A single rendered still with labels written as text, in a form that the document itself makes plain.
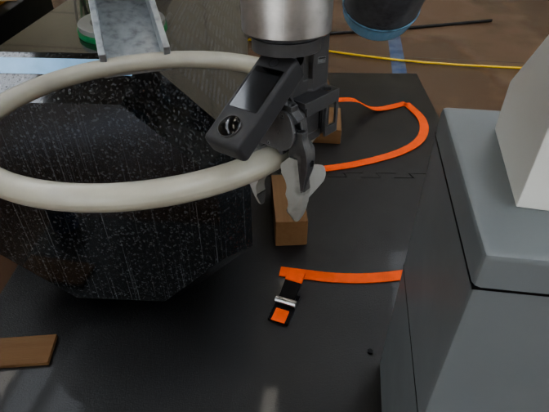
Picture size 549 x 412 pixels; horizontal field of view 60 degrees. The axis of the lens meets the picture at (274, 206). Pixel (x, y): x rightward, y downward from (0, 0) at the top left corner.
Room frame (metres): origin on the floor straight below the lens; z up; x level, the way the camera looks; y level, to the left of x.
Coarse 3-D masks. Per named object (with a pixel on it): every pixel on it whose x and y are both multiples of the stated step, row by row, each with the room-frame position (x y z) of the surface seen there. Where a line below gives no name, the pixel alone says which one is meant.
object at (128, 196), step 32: (96, 64) 0.79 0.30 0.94; (128, 64) 0.81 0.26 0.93; (160, 64) 0.82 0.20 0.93; (192, 64) 0.82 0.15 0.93; (224, 64) 0.81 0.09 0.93; (0, 96) 0.64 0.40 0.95; (32, 96) 0.68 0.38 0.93; (256, 160) 0.43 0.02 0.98; (0, 192) 0.39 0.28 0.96; (32, 192) 0.38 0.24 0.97; (64, 192) 0.38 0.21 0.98; (96, 192) 0.37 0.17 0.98; (128, 192) 0.37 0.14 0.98; (160, 192) 0.38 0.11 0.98; (192, 192) 0.38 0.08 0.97; (224, 192) 0.40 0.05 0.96
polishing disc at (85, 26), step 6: (84, 18) 1.23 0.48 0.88; (90, 18) 1.23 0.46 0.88; (162, 18) 1.23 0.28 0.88; (78, 24) 1.19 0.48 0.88; (84, 24) 1.19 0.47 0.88; (90, 24) 1.19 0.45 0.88; (78, 30) 1.17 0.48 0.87; (84, 30) 1.14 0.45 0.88; (90, 30) 1.14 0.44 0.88; (90, 36) 1.13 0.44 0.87
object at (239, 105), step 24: (264, 72) 0.45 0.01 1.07; (288, 72) 0.44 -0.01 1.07; (240, 96) 0.43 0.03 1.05; (264, 96) 0.42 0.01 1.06; (288, 96) 0.44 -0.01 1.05; (216, 120) 0.42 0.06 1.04; (240, 120) 0.40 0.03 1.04; (264, 120) 0.41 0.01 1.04; (216, 144) 0.39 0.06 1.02; (240, 144) 0.38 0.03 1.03
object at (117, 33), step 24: (96, 0) 1.02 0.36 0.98; (120, 0) 1.03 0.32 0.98; (144, 0) 1.04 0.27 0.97; (96, 24) 0.87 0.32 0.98; (120, 24) 0.95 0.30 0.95; (144, 24) 0.96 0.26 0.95; (120, 48) 0.88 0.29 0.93; (144, 48) 0.89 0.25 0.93; (168, 48) 0.83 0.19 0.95; (144, 72) 0.82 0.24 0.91
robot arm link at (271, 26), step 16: (240, 0) 0.48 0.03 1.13; (256, 0) 0.45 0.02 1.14; (272, 0) 0.44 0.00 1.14; (288, 0) 0.44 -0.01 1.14; (304, 0) 0.44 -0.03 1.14; (320, 0) 0.45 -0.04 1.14; (256, 16) 0.45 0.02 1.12; (272, 16) 0.44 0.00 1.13; (288, 16) 0.44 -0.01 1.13; (304, 16) 0.44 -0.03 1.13; (320, 16) 0.45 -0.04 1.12; (256, 32) 0.45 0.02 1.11; (272, 32) 0.44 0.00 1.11; (288, 32) 0.44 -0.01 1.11; (304, 32) 0.44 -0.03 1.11; (320, 32) 0.45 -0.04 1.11
